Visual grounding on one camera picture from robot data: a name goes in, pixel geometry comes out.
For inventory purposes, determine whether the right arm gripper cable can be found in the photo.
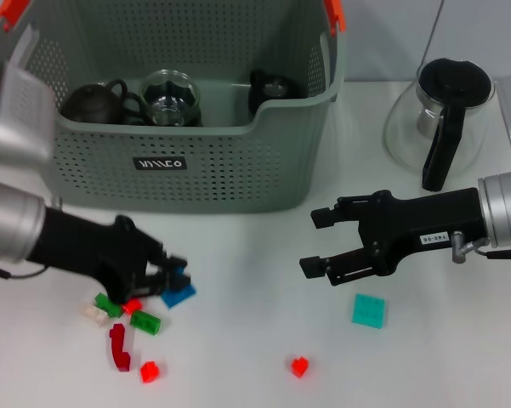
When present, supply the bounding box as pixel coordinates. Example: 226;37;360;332
450;231;511;264

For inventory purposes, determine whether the white building block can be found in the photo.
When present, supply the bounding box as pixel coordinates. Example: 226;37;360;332
82;303;108;327

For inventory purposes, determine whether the dark red curved block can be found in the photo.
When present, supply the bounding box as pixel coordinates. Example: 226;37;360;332
109;323;133;373

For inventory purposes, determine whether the teal square building block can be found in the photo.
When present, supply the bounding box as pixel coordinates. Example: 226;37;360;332
350;292;386;331

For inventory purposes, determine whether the small green building block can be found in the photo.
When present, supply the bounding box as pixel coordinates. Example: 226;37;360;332
129;309;162;337

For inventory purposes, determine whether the small red building block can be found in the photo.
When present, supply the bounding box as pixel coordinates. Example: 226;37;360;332
289;357;310;378
139;360;161;383

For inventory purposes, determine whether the blue square building block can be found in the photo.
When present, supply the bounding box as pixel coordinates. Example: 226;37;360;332
160;265;197;310

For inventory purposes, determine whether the orange basket handle clip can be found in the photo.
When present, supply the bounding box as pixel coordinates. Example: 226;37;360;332
322;0;347;35
0;0;30;31

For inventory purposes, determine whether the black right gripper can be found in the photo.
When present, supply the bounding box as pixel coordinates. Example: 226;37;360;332
299;189;490;286

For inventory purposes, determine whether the grey-green perforated storage basket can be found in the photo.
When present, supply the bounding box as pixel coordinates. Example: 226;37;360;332
0;0;349;213

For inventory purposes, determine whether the glass pitcher with black handle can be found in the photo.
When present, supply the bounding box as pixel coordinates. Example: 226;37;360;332
382;58;497;192

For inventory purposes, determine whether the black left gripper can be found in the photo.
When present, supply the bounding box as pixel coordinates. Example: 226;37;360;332
27;207;192;305

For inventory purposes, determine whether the thin grey wall cable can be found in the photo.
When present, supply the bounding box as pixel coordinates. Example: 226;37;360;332
415;0;446;73

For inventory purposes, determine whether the black clay teapot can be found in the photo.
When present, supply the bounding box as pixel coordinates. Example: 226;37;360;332
59;79;128;125

